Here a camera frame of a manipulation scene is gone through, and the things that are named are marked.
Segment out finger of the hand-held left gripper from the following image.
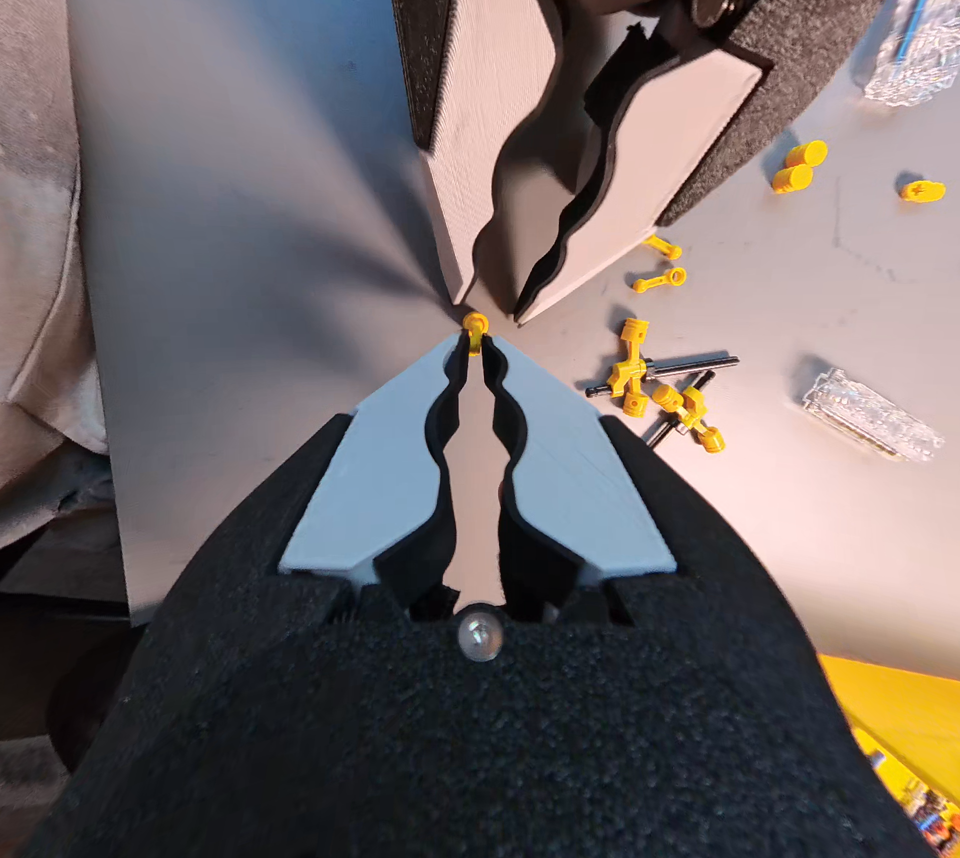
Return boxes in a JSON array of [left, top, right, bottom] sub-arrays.
[[418, 0, 565, 307], [513, 22, 774, 327]]

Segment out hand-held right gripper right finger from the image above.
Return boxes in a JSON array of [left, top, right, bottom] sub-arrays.
[[482, 335, 678, 623]]

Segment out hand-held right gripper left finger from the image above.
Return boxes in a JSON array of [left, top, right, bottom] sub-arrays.
[[277, 329, 472, 621]]

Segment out yellow piston crank assembly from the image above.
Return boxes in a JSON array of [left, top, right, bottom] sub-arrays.
[[645, 369, 727, 456], [585, 317, 741, 420]]

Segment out grey desk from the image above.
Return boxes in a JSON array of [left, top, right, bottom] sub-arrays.
[[37, 0, 960, 683]]

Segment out clear plastic building piece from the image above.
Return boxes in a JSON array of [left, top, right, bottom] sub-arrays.
[[801, 368, 946, 463], [862, 0, 960, 108]]

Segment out yellow storage bin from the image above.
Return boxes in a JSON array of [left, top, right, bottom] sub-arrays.
[[819, 654, 960, 858]]

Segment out heap of red black parts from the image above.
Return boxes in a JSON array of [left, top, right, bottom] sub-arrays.
[[866, 746, 960, 855]]

